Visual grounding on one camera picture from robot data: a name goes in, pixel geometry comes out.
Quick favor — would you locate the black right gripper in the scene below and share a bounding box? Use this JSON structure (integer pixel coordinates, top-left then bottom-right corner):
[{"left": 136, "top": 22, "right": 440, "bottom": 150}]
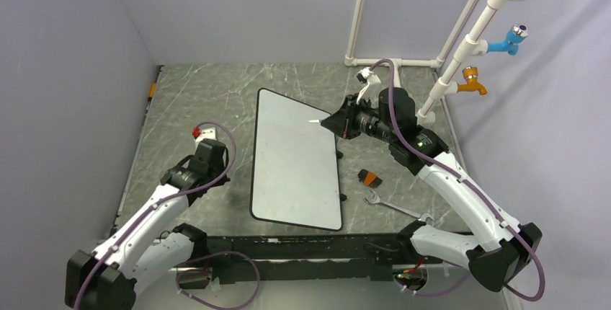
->
[{"left": 322, "top": 93, "right": 397, "bottom": 143}]

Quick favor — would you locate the white whiteboard black frame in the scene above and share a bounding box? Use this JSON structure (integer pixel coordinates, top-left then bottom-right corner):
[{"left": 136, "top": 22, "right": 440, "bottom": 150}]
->
[{"left": 249, "top": 88, "right": 342, "bottom": 231}]

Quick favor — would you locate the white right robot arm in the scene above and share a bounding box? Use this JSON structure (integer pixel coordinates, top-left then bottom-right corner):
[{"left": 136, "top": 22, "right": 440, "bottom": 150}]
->
[{"left": 320, "top": 88, "right": 545, "bottom": 292}]

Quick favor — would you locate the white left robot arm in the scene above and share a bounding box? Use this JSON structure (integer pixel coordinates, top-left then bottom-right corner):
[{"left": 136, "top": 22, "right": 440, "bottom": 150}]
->
[{"left": 64, "top": 138, "right": 229, "bottom": 309}]

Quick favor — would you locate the black orange eraser block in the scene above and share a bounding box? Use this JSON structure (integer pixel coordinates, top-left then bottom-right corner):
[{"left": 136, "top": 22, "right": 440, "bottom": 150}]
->
[{"left": 357, "top": 169, "right": 383, "bottom": 188}]

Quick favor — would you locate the silver open-end wrench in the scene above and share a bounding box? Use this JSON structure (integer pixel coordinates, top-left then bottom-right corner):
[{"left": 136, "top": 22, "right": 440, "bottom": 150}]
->
[{"left": 363, "top": 190, "right": 434, "bottom": 223}]

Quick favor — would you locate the blue faucet tap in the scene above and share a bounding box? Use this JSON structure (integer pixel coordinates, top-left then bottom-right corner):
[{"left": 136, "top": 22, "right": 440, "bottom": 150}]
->
[{"left": 486, "top": 25, "right": 528, "bottom": 56}]

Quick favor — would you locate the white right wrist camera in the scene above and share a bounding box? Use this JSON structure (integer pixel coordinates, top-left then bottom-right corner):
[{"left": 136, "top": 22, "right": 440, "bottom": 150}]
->
[{"left": 356, "top": 68, "right": 381, "bottom": 104}]

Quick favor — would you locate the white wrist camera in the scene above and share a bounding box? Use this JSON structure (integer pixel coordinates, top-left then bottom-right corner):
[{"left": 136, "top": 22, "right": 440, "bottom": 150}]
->
[
  {"left": 356, "top": 68, "right": 381, "bottom": 104},
  {"left": 192, "top": 127, "right": 217, "bottom": 144}
]

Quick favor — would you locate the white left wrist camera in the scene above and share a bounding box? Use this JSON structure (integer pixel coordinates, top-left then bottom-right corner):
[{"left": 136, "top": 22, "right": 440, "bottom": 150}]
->
[{"left": 192, "top": 127, "right": 217, "bottom": 144}]

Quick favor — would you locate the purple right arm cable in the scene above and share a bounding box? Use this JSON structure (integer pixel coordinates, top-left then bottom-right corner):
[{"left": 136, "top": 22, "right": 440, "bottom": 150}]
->
[{"left": 370, "top": 58, "right": 546, "bottom": 303}]

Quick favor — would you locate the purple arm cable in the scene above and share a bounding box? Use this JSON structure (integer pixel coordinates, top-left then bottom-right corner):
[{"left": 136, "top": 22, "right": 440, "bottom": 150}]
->
[
  {"left": 370, "top": 58, "right": 546, "bottom": 303},
  {"left": 71, "top": 121, "right": 238, "bottom": 310}
]

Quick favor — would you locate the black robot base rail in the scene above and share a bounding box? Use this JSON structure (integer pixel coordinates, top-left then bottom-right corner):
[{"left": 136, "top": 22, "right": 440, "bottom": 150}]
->
[{"left": 178, "top": 233, "right": 441, "bottom": 285}]

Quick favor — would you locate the orange black pen at wall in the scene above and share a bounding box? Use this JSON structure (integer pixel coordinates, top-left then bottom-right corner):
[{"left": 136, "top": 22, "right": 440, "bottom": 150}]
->
[{"left": 146, "top": 72, "right": 160, "bottom": 113}]

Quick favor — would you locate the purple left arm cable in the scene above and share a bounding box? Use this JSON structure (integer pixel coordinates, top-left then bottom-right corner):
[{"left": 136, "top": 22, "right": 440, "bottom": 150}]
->
[{"left": 71, "top": 121, "right": 238, "bottom": 310}]

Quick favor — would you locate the white pvc pipe frame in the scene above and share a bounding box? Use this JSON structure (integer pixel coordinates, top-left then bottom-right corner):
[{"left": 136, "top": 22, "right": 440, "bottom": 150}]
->
[{"left": 344, "top": 0, "right": 534, "bottom": 125}]

